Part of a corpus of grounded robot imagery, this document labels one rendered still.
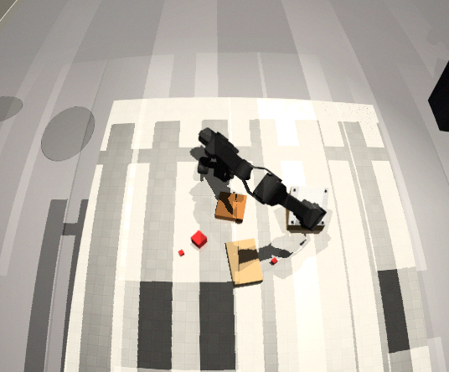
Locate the red cube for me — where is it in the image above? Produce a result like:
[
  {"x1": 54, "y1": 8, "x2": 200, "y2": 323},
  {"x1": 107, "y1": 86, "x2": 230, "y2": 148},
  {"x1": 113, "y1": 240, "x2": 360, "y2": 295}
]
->
[{"x1": 191, "y1": 230, "x2": 207, "y2": 249}]

